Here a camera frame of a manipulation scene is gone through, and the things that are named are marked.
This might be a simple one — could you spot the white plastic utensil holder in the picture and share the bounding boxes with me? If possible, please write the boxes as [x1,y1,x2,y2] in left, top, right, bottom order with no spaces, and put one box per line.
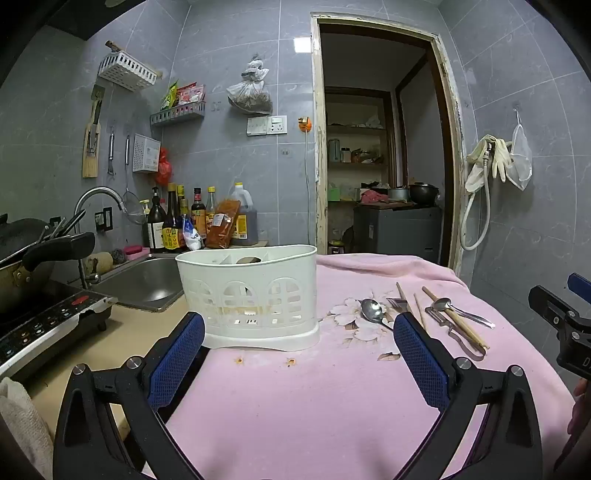
[175,244,320,350]

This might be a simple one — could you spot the small metal spoon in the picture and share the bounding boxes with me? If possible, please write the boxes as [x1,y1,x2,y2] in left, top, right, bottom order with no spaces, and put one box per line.
[431,298,496,329]

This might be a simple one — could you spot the white shower hose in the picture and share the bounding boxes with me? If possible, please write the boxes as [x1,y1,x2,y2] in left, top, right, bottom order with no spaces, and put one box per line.
[459,143,493,251]

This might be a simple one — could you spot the pink floral blanket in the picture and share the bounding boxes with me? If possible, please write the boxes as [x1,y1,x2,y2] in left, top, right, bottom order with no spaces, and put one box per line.
[141,253,575,480]

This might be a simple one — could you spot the red plastic bag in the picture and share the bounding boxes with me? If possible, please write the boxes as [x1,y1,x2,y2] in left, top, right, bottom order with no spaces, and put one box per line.
[154,148,174,188]

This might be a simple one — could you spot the wooden storage shelf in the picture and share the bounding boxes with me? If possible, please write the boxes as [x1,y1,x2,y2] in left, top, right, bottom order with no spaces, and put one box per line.
[325,90,394,204]

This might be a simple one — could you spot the induction cooker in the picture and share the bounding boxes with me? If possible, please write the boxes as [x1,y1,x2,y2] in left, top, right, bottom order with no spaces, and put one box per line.
[0,279,118,381]

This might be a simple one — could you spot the chrome faucet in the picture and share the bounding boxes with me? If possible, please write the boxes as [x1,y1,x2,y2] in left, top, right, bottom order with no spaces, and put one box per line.
[74,187,126,289]

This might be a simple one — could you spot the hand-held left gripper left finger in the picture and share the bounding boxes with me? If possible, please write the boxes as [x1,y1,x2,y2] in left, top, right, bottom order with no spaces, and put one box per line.
[53,311,206,480]

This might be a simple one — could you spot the white wall basket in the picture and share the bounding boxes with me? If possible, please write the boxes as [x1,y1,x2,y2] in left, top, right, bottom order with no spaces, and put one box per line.
[98,52,158,92]

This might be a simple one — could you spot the large metal spoon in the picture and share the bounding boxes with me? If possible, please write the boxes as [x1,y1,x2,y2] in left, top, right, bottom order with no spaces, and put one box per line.
[360,298,402,333]

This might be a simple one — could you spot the white power cable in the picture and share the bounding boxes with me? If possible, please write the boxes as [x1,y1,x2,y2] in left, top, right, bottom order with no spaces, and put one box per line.
[305,131,312,245]

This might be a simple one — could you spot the loofah scrubber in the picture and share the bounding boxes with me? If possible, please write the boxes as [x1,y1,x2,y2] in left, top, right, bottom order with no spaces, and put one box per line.
[85,252,114,276]

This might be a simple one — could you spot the black range hood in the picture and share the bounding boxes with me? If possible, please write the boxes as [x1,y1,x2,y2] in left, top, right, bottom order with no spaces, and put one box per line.
[46,0,190,41]

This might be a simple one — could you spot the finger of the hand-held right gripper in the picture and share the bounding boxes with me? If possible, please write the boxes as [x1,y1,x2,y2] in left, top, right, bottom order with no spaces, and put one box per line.
[529,285,580,326]
[567,272,591,298]

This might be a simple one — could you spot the black wok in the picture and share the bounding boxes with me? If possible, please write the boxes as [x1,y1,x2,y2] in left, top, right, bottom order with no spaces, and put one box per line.
[0,213,96,315]

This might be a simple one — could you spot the yellow green snack packet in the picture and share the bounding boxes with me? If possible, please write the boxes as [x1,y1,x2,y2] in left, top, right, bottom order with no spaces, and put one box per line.
[161,80,180,110]

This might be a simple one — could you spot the black pot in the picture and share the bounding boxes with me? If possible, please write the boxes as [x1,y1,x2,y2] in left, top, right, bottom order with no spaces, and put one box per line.
[409,182,439,206]

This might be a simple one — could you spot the person's right hand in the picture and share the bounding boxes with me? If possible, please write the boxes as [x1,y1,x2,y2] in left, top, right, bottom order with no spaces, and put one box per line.
[567,376,591,435]

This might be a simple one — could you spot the grey cabinet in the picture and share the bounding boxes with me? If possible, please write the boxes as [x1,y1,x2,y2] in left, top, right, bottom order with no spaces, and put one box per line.
[353,205,443,265]

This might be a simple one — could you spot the wooden knife rack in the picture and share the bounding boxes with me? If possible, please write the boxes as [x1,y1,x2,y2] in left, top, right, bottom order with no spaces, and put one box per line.
[82,85,106,178]

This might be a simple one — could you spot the white towel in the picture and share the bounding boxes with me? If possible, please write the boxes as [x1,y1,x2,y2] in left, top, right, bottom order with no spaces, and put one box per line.
[0,377,54,480]

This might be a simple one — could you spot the red chili powder bag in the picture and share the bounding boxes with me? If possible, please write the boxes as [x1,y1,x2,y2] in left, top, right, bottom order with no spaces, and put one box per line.
[205,198,242,250]

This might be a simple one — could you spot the metal peeler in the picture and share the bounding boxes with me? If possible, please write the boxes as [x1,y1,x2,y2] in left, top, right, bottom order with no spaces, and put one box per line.
[425,305,487,360]

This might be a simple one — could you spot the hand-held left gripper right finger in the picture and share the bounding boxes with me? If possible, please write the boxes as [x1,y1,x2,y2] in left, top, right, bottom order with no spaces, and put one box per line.
[392,311,543,480]

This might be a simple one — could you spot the cream rubber gloves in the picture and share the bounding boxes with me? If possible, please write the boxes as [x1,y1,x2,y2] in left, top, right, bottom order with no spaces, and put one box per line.
[466,135,514,193]

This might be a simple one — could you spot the cooking oil jug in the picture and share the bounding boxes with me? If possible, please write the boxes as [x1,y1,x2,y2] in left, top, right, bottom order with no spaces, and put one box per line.
[229,182,259,246]

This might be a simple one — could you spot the plastic bag of dried goods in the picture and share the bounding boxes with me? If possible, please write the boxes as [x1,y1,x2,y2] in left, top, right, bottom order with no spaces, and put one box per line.
[226,54,272,115]

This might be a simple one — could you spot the grey wall shelf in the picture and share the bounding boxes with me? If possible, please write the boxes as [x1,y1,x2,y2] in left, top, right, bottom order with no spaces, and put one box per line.
[150,102,205,127]

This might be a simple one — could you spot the wooden door frame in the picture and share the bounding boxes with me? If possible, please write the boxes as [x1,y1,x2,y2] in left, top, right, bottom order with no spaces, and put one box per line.
[310,13,468,280]

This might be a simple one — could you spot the white salt bag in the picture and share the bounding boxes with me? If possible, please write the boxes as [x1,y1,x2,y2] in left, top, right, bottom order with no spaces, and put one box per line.
[182,215,205,251]

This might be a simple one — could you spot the hanging mesh strainer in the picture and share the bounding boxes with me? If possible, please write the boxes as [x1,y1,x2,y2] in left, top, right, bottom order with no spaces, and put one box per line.
[122,136,145,225]

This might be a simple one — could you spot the red snack packet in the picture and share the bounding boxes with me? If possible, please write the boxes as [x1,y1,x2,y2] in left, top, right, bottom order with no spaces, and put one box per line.
[176,83,205,108]

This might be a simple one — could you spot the white wall box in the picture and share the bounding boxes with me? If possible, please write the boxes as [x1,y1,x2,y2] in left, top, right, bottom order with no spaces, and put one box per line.
[133,134,161,174]

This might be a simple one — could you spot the steel sink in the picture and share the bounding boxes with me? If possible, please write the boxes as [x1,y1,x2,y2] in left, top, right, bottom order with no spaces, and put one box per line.
[90,256,186,313]

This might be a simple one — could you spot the dark soy sauce bottle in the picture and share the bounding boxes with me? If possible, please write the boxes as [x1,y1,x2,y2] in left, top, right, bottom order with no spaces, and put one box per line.
[163,183,184,251]

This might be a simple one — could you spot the black cap vinegar bottle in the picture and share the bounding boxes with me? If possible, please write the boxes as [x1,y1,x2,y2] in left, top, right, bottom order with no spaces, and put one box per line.
[191,187,208,238]

